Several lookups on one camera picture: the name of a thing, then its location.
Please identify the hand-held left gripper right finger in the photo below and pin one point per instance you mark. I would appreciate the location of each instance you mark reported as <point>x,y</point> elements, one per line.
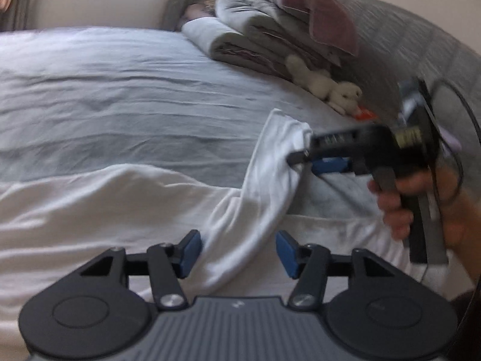
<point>286,254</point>

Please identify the rolled grey quilt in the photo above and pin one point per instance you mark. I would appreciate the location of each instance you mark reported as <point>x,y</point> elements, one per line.
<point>210,35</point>

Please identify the white long-sleeved shirt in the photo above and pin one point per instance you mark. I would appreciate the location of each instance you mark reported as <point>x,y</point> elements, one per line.
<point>112,203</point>

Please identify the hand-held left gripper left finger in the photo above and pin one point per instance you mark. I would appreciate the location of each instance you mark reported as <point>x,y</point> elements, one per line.
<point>191,252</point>

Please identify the pink bundled cloth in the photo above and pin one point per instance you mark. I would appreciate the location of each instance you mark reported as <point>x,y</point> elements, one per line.
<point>197,11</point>

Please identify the person's right hand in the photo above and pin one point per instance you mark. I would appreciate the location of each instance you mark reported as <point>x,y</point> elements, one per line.
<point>451,210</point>

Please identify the white plush toy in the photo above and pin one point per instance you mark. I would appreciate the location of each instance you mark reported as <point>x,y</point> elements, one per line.
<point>323,84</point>

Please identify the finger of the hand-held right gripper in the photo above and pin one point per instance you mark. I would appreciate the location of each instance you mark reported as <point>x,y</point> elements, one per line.
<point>342,143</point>
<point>332,166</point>

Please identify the pink pillow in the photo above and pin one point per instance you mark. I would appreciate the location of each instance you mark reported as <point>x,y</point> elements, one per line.
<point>323,11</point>

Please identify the folded purple cloth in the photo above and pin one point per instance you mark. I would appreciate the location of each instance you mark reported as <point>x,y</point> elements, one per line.
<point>452,142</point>

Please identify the person's right forearm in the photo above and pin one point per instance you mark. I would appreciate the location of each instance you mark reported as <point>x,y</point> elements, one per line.
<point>471,240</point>

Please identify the large folded grey quilt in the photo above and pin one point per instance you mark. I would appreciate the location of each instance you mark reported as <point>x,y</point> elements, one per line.
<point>259,18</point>

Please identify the orange packet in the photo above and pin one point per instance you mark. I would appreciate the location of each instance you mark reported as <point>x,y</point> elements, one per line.
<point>365,112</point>

